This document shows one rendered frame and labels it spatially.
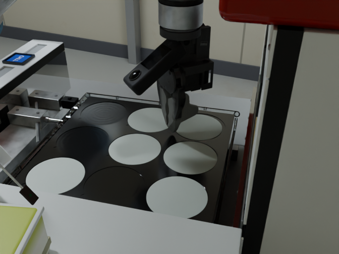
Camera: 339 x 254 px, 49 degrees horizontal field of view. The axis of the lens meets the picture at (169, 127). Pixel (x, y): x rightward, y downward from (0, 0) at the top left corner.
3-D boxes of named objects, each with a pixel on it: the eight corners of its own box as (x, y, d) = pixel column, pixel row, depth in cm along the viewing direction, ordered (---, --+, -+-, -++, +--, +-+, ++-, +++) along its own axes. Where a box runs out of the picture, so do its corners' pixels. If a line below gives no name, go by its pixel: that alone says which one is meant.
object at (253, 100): (255, 122, 89) (260, 86, 84) (236, 283, 54) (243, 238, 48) (247, 121, 90) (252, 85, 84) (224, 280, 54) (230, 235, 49)
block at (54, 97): (67, 103, 90) (65, 92, 89) (60, 110, 88) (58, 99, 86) (37, 99, 92) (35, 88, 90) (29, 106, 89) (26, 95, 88)
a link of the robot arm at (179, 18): (170, 9, 58) (149, -3, 64) (170, 38, 60) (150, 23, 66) (212, 3, 61) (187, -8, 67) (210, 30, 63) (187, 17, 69)
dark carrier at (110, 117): (234, 116, 83) (234, 114, 82) (209, 236, 55) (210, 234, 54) (89, 98, 90) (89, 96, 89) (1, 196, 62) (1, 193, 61)
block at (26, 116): (50, 120, 84) (48, 109, 82) (42, 128, 81) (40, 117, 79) (18, 116, 85) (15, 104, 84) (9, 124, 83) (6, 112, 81)
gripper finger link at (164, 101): (192, 125, 77) (194, 85, 72) (167, 132, 75) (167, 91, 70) (185, 118, 80) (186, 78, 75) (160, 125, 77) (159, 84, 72)
